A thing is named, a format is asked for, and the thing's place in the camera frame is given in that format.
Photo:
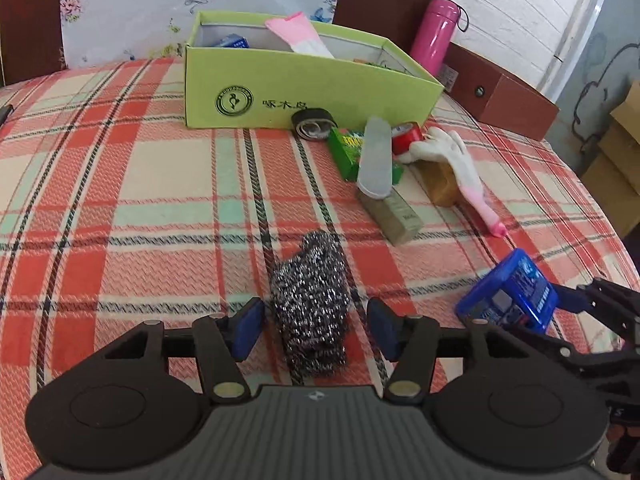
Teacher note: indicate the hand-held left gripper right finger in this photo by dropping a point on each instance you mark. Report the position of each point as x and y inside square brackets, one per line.
[382, 327]

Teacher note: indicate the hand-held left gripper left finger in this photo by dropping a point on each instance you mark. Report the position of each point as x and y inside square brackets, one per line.
[247, 327]

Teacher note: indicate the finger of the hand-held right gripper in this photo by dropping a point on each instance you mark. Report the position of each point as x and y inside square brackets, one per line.
[567, 297]
[540, 342]

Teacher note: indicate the blue plastic container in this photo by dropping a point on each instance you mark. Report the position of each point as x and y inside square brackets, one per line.
[505, 295]

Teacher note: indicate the steel wool scourer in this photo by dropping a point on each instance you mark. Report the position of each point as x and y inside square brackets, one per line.
[310, 300]

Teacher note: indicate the brown kraft box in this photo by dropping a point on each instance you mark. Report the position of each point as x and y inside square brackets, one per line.
[440, 182]

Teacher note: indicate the translucent grey case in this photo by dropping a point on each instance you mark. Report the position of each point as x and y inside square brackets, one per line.
[375, 160]

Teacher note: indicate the white glove pink cuff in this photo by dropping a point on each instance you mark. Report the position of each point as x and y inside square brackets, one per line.
[460, 155]
[300, 35]

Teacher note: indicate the small green box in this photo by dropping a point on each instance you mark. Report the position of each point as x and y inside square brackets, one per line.
[345, 150]

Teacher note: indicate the red tape roll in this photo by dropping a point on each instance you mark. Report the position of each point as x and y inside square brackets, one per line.
[407, 137]

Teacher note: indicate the black tape roll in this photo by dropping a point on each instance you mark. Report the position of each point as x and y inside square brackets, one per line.
[312, 120]

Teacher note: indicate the light green cardboard box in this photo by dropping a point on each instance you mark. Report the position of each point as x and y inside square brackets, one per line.
[310, 85]

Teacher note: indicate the blue medicine box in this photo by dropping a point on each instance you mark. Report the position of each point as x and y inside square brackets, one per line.
[235, 41]

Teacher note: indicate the pale olive long box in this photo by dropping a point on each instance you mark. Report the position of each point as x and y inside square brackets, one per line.
[395, 215]

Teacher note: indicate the brown cardboard carton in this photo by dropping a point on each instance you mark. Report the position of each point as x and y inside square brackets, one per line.
[627, 107]
[612, 180]

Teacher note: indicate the plaid bed sheet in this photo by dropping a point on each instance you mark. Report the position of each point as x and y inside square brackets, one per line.
[125, 210]

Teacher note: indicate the brown cardboard box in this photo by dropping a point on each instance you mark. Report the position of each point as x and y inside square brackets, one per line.
[505, 105]

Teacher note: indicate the pink thermos bottle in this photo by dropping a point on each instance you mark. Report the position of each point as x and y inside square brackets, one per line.
[435, 35]

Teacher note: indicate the floral plastic bag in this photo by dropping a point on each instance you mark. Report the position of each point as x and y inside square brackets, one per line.
[150, 25]

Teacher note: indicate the black smartphone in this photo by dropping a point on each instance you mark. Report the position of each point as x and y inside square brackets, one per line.
[4, 115]

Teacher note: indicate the brown wooden headboard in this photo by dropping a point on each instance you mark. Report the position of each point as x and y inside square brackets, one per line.
[30, 25]

